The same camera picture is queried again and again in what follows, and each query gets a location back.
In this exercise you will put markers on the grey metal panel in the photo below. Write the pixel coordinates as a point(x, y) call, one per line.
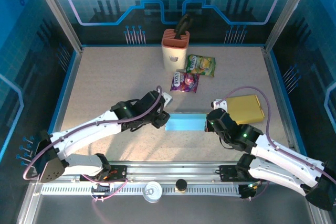
point(183, 211)

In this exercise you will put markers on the yellow paper box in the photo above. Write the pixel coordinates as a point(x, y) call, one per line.
point(246, 108)

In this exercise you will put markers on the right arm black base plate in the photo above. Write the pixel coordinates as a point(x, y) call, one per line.
point(228, 173)

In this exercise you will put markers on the black round knob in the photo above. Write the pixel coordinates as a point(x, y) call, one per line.
point(181, 185)

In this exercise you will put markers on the aluminium side rail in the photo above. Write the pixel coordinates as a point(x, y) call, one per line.
point(73, 77)
point(273, 77)

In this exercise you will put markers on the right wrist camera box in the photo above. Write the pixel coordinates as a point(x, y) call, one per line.
point(218, 103)

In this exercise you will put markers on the purple candy bag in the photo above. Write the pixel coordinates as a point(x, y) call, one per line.
point(183, 82)

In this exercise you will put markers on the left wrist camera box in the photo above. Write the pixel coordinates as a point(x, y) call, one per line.
point(167, 99)

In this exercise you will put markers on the blue paper box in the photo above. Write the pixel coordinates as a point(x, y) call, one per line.
point(186, 123)

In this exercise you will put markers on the aluminium frame post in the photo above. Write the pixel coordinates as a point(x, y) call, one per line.
point(58, 11)
point(288, 11)

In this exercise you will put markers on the black electronics box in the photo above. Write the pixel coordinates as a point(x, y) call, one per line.
point(248, 191)
point(101, 188)

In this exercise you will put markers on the cream knife block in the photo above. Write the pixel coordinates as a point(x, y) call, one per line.
point(174, 56)

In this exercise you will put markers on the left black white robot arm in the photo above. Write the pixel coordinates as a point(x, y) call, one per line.
point(86, 132)

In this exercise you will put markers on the yellow green candy bag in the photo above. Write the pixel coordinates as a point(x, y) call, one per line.
point(200, 65)

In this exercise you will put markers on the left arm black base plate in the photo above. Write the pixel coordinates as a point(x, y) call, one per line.
point(118, 174)

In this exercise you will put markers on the white round lid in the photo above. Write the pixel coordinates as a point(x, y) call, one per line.
point(152, 192)

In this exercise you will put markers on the aluminium mounting rail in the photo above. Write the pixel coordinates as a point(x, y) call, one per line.
point(170, 171)

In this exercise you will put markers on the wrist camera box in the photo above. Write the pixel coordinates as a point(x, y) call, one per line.
point(167, 99)
point(218, 103)

